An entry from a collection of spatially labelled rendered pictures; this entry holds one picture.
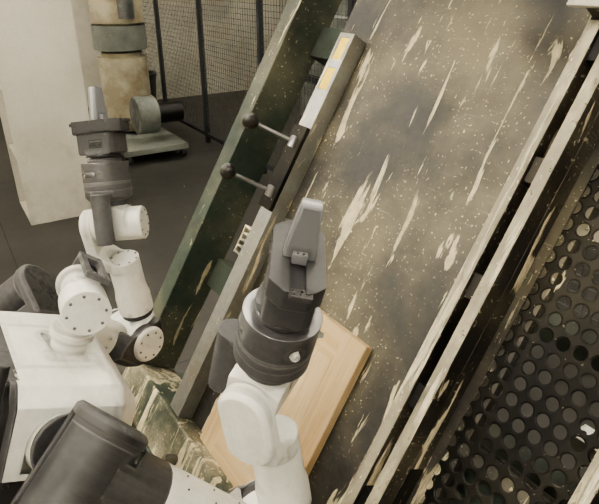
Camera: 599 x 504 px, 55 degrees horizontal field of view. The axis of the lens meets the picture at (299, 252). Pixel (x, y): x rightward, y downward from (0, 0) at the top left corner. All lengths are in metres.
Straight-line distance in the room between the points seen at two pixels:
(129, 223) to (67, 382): 0.40
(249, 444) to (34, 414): 0.28
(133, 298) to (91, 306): 0.40
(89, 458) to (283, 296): 0.31
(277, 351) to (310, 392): 0.53
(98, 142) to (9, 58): 3.69
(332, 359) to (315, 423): 0.12
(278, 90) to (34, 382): 0.96
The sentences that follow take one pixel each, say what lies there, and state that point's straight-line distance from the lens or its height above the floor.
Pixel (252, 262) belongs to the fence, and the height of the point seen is 1.25.
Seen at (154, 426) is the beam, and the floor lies 0.85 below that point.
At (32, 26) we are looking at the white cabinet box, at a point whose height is 1.49.
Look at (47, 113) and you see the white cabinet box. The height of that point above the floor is 0.87.
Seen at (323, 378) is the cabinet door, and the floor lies 1.16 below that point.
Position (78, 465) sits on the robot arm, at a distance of 0.72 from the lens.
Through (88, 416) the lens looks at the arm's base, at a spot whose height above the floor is 1.38.
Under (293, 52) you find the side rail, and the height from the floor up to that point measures 1.66.
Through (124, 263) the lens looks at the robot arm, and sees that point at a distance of 1.20.
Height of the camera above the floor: 1.84
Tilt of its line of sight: 26 degrees down
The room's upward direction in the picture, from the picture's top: straight up
